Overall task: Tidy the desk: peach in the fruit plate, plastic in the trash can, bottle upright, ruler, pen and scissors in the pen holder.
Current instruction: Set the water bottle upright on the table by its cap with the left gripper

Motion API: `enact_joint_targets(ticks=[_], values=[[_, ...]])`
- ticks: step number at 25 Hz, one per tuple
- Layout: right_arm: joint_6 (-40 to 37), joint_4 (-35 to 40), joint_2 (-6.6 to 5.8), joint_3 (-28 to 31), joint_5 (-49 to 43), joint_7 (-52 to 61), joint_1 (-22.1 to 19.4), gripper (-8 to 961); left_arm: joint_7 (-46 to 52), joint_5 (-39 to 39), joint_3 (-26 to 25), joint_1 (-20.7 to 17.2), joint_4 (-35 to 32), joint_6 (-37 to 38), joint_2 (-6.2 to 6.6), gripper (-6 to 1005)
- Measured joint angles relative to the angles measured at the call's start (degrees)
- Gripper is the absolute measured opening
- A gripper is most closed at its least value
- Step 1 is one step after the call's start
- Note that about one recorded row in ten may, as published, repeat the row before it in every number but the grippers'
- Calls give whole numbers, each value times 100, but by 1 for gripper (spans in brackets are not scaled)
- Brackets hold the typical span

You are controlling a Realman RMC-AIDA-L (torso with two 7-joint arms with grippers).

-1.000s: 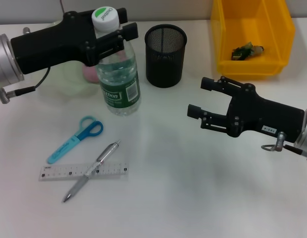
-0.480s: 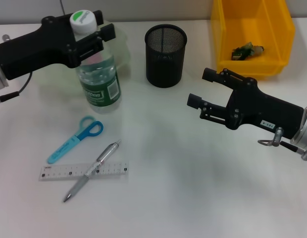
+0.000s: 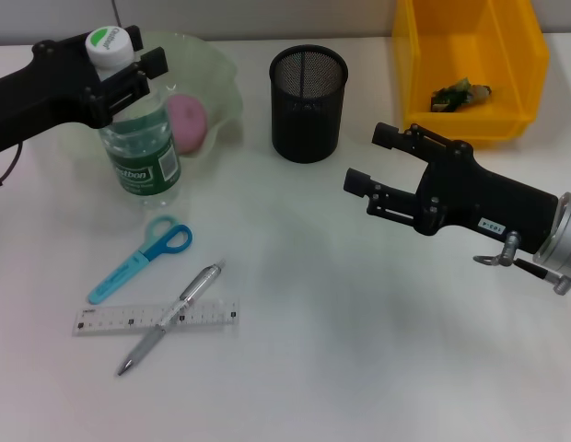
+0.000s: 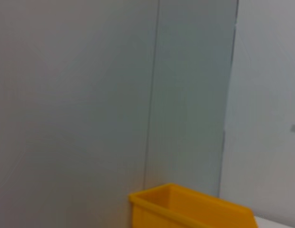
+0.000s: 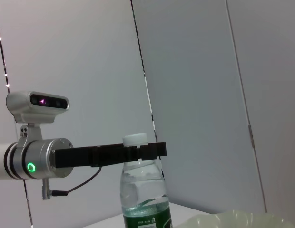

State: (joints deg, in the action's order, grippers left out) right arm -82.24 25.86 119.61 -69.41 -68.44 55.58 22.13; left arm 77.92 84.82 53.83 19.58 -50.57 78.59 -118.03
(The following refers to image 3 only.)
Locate silver ballpoint pen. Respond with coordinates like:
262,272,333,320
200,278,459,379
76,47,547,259
117,259,227,378

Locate pink toy peach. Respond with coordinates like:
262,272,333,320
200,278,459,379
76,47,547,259
168,94,208,156

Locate blue sheathed scissors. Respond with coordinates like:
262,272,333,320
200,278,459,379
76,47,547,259
87,214,194,306

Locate yellow plastic bin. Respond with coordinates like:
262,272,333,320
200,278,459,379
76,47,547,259
390,0,552,149

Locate green glass fruit plate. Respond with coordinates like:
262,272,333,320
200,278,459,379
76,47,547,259
36,30,245,180

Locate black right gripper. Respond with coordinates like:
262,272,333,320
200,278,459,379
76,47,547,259
343,122,561,255

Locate clear green-label water bottle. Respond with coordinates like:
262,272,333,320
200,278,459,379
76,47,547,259
85,25,183,209

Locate clear plastic ruler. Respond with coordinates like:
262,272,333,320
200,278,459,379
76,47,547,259
73,298,240,337

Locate black mesh pen holder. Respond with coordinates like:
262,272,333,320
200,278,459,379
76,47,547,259
268,44,350,164

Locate right gripper cable with plug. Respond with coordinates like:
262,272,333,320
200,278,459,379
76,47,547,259
472,229,563,285

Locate green plastic wrapper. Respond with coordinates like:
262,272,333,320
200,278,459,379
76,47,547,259
430,78,494,113

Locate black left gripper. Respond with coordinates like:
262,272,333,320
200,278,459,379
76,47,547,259
0,25,170,157

